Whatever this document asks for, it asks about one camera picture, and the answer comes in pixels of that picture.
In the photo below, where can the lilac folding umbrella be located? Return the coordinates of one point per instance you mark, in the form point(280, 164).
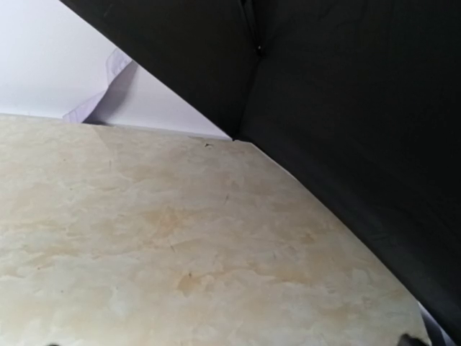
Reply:
point(359, 100)

